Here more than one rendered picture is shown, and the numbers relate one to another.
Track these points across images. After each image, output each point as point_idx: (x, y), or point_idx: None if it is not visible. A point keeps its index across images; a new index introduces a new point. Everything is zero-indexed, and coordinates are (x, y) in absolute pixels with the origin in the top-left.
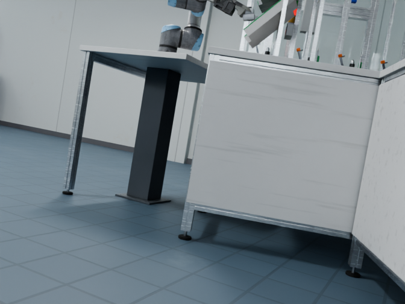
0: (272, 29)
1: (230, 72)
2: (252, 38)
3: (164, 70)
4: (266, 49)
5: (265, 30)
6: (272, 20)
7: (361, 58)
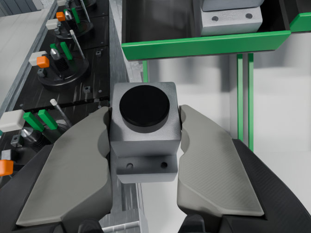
0: (183, 82)
1: None
2: (274, 146)
3: None
4: (30, 136)
5: (258, 101)
6: (296, 67)
7: (83, 3)
